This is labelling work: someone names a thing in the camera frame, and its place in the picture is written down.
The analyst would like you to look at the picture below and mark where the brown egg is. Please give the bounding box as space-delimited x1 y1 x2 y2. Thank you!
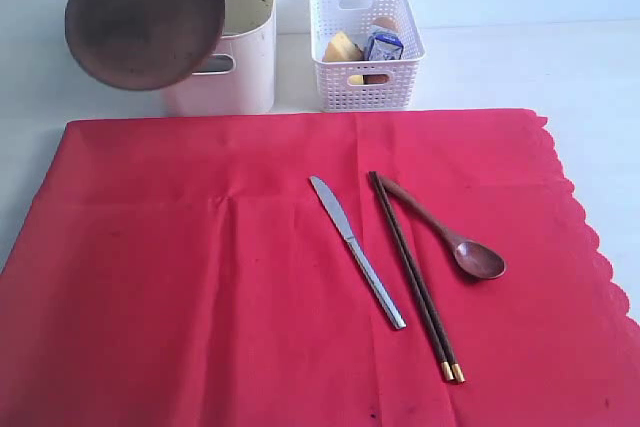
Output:
370 16 399 33

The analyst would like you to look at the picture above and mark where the red table cloth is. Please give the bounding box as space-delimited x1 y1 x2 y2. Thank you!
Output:
1 109 639 426

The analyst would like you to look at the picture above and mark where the blue white milk carton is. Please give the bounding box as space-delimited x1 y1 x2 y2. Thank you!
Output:
364 30 404 61

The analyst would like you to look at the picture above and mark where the orange fried chicken nugget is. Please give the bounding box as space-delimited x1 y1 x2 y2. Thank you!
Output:
364 74 390 85

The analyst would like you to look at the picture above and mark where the cream plastic bin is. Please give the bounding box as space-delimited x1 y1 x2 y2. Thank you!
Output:
162 0 276 116

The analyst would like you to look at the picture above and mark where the brown wooden spoon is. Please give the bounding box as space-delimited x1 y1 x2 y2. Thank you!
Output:
379 175 507 280

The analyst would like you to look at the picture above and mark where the silver table knife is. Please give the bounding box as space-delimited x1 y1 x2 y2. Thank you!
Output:
309 176 407 330

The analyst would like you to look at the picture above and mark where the yellow lemon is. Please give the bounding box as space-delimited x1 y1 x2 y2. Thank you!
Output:
348 75 365 85

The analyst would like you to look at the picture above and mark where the yellow cheese wedge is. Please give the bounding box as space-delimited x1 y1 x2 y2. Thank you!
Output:
322 31 364 62

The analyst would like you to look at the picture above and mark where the brown wooden plate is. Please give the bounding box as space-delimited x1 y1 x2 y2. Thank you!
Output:
65 0 225 91

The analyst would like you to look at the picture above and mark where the white perforated plastic basket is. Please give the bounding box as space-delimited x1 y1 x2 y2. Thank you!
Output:
309 0 426 111

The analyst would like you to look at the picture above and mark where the dark wooden chopstick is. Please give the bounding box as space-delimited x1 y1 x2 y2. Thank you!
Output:
384 189 466 384
368 171 455 382

